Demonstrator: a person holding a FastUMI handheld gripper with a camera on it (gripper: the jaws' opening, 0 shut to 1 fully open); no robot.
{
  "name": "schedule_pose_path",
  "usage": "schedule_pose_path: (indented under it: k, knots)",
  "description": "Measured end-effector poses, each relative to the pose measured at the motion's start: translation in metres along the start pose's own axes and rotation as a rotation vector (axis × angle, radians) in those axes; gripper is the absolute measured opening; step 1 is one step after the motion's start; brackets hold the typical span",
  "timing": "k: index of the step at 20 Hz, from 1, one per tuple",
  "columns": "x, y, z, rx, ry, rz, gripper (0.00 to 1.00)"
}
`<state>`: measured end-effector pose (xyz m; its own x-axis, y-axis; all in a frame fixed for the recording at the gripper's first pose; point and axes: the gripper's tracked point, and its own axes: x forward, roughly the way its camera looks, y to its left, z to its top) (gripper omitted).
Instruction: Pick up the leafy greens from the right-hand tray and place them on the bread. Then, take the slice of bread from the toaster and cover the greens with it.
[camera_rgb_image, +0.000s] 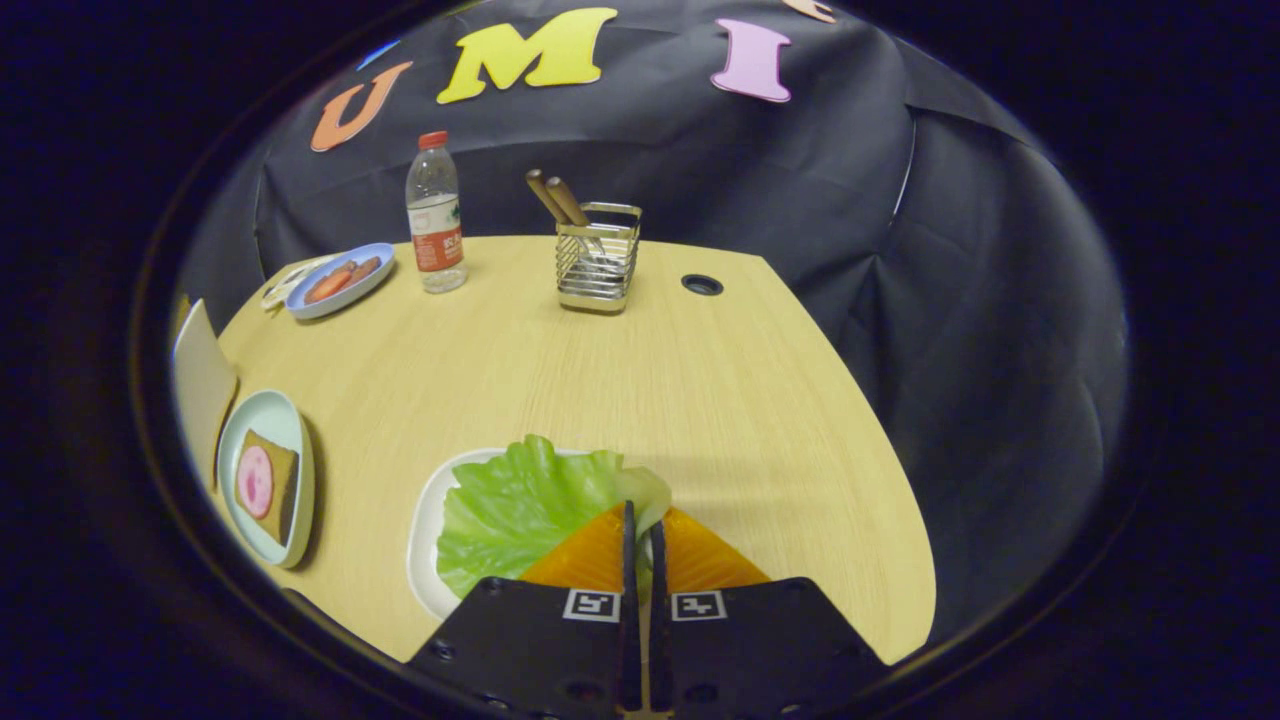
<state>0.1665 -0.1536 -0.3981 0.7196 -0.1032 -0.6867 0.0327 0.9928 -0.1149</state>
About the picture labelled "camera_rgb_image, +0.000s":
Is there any brown meat piece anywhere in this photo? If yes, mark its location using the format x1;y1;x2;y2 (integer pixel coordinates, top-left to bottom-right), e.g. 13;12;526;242
318;257;382;291

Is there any black backdrop cloth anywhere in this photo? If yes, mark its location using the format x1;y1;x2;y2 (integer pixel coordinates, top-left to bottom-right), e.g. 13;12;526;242
180;0;1131;651

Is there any light green plate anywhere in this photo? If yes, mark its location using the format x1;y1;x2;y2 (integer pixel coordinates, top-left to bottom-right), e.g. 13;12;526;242
216;389;316;569

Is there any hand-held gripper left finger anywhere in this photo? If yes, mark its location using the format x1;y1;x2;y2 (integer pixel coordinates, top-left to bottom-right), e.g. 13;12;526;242
405;500;643;720

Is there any green lettuce leaf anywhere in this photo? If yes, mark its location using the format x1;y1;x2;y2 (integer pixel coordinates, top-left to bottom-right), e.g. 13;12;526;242
436;434;673;599

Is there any pink ham slice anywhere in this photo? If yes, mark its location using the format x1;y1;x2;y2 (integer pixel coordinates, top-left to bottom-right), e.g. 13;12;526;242
236;446;275;520

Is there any white toaster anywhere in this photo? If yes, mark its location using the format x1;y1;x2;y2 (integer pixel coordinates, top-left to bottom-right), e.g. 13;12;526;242
172;298;239;493

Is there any clear water bottle red cap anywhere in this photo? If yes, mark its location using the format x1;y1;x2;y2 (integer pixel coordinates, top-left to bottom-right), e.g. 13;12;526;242
405;131;469;295

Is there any blue plate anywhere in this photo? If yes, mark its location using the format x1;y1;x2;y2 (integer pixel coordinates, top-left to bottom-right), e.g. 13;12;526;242
286;243;396;321

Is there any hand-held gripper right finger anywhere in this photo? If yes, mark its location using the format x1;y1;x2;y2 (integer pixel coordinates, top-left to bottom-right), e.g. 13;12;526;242
648;507;891;720

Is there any brown toast slice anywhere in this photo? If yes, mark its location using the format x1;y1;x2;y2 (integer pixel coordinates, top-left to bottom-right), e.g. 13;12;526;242
234;429;301;546

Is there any metal wire utensil holder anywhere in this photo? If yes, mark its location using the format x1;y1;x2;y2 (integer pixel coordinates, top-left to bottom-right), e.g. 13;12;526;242
555;202;643;314

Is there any white divided tray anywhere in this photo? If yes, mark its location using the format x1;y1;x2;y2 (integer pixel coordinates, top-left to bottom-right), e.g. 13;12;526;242
262;254;346;311

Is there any white square plate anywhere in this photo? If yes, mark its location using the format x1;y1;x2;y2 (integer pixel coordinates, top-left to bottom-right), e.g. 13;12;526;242
407;447;656;621

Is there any wooden handled utensil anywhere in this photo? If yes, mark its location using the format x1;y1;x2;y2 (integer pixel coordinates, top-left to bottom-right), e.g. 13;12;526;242
526;169;586;251
546;177;611;261

